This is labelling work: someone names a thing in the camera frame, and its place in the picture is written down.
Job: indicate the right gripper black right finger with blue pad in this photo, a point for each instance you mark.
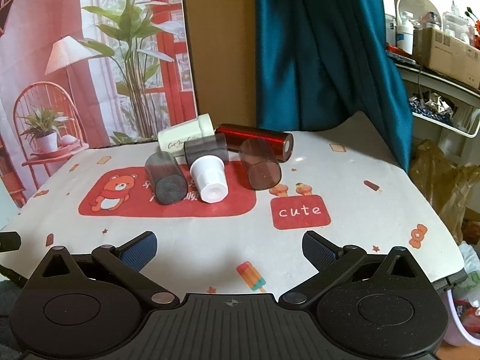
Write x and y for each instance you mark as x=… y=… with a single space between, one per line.
x=335 y=266

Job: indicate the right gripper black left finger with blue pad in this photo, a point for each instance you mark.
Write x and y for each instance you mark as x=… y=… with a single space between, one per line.
x=125 y=263

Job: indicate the grey translucent plastic cup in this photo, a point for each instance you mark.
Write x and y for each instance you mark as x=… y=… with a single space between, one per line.
x=167 y=179

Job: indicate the brown translucent plastic cup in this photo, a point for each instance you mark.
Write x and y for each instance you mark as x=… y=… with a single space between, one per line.
x=262 y=168

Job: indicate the white plastic cup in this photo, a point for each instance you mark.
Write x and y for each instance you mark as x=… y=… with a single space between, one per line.
x=209 y=177

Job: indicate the dark grey translucent cup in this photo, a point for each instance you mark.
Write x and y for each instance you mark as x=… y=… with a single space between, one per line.
x=215 y=145

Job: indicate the red room scene backdrop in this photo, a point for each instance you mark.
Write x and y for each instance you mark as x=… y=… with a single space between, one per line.
x=79 y=74

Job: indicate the bear print tablecloth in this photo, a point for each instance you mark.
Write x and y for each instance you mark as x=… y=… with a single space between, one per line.
x=343 y=184

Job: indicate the cream lidded tumbler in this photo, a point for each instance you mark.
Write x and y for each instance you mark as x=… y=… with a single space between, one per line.
x=172 y=139

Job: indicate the yellow plastic bag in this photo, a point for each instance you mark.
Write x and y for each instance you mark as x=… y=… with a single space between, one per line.
x=445 y=185

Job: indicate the teal curtain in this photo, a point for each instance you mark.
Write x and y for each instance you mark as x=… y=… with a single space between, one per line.
x=320 y=61

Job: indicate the cardboard box on shelf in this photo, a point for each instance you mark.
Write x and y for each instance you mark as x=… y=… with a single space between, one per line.
x=447 y=55

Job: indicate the white wire shelf rack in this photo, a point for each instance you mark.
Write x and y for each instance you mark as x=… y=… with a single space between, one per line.
x=442 y=101

